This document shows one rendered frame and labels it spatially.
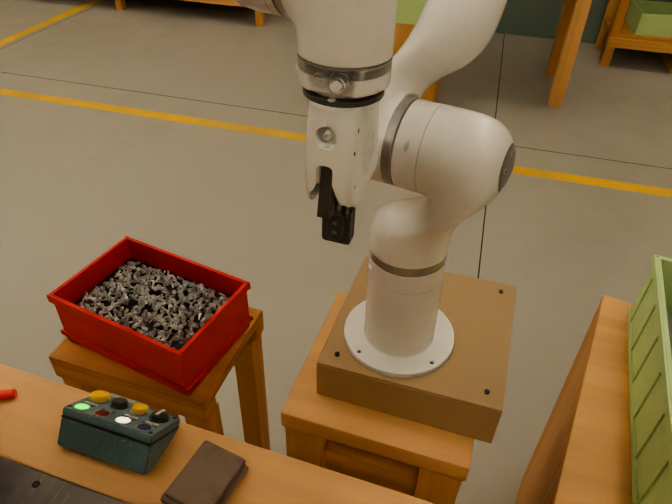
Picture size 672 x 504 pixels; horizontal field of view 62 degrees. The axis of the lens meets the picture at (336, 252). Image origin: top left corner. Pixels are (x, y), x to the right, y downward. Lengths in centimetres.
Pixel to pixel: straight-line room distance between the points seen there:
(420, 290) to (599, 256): 217
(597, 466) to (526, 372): 120
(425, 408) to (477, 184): 41
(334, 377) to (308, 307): 142
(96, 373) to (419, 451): 62
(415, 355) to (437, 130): 40
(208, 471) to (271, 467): 9
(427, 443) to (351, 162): 58
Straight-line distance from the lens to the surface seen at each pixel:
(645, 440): 108
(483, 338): 102
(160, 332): 110
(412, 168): 72
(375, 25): 48
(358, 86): 49
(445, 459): 96
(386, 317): 89
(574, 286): 273
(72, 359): 122
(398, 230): 79
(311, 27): 48
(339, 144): 50
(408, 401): 95
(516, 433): 210
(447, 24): 76
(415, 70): 77
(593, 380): 123
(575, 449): 111
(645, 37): 541
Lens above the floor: 166
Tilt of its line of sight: 39 degrees down
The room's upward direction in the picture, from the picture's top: 2 degrees clockwise
